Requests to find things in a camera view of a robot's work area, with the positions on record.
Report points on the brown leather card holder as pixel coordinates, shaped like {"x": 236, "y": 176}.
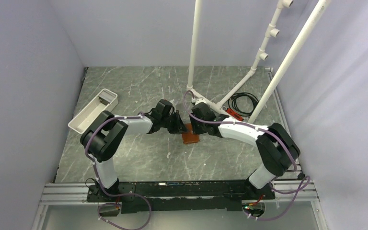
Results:
{"x": 189, "y": 137}

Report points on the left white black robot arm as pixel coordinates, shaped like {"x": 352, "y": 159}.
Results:
{"x": 103, "y": 137}

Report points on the red black clamp tool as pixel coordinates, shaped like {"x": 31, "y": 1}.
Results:
{"x": 234, "y": 114}

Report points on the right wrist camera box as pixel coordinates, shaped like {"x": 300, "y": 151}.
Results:
{"x": 201, "y": 111}

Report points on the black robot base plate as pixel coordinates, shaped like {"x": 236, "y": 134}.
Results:
{"x": 233, "y": 192}

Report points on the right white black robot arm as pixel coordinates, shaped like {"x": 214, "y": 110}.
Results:
{"x": 278, "y": 151}

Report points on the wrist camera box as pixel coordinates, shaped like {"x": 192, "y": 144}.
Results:
{"x": 164, "y": 107}
{"x": 201, "y": 111}

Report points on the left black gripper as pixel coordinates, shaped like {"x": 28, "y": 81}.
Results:
{"x": 179, "y": 127}

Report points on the white rectangular plastic tray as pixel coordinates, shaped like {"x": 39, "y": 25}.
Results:
{"x": 104, "y": 100}

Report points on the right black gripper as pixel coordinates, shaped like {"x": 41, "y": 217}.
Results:
{"x": 196, "y": 130}

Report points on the aluminium extrusion rail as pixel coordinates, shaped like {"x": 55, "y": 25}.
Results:
{"x": 77, "y": 194}

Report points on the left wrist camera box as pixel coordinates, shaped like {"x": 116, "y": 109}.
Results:
{"x": 164, "y": 107}

